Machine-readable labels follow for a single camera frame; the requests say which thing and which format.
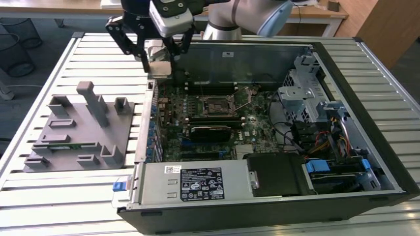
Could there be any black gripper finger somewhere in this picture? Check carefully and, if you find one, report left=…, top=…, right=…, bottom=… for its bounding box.
left=106, top=16, right=151, bottom=73
left=164, top=30, right=195, bottom=74

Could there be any silver square CPU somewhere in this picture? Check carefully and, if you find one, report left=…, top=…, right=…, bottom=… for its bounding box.
left=150, top=61, right=174, bottom=79

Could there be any metal socket cover frame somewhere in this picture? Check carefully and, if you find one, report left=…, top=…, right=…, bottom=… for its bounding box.
left=228, top=87, right=255, bottom=112

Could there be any CPU socket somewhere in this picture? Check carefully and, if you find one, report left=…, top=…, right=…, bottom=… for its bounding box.
left=202, top=95, right=238, bottom=118

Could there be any white cardboard box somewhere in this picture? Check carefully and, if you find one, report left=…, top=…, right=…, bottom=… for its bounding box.
left=100, top=0, right=124, bottom=9

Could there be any black RAM slot row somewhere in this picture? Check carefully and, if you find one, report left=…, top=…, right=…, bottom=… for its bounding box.
left=186, top=81, right=240, bottom=96
left=188, top=117, right=246, bottom=129

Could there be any black mesh wastebasket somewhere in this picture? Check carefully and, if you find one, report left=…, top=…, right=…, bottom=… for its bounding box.
left=0, top=18, right=43, bottom=49
left=0, top=33, right=36, bottom=78

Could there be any black expansion card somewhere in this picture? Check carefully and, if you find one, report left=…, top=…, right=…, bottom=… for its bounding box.
left=190, top=125, right=232, bottom=143

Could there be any grey plastic parts rack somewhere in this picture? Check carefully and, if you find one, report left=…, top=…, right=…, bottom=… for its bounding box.
left=23, top=81, right=138, bottom=174

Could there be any black expansion slot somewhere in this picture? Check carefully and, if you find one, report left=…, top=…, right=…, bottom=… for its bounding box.
left=179, top=151, right=227, bottom=160

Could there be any silver metal drive cage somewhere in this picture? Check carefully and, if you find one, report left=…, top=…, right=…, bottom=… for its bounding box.
left=276, top=55, right=334, bottom=124

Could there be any green motherboard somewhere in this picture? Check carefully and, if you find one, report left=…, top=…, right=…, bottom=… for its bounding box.
left=154, top=83, right=288, bottom=163

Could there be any small silver heatsink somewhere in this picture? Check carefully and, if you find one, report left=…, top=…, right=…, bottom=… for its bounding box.
left=235, top=144, right=255, bottom=158

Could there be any green RAM stick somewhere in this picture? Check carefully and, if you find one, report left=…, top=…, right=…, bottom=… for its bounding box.
left=48, top=142, right=98, bottom=150

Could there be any silver power supply with label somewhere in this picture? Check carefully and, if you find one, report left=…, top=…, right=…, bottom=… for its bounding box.
left=128, top=159, right=258, bottom=207

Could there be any black plastic fan shroud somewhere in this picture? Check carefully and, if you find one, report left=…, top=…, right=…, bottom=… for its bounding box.
left=246, top=152, right=316, bottom=198

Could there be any blue disk carrier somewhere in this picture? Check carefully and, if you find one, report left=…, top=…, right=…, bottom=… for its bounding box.
left=304, top=159, right=331, bottom=177

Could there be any wooden cabinet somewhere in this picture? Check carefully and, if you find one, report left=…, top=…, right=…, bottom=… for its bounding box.
left=335, top=0, right=420, bottom=67

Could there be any black open PC case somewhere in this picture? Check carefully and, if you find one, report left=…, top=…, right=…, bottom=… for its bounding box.
left=116, top=36, right=420, bottom=236

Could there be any white wrist camera black face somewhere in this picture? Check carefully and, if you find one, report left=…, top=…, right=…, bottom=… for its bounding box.
left=150, top=0, right=195, bottom=38

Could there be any wooden desk white frame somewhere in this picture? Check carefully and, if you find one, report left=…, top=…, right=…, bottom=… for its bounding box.
left=0, top=0, right=350, bottom=37

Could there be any coloured power wire bundle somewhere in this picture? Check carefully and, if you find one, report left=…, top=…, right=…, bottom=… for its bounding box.
left=308, top=117, right=354, bottom=158

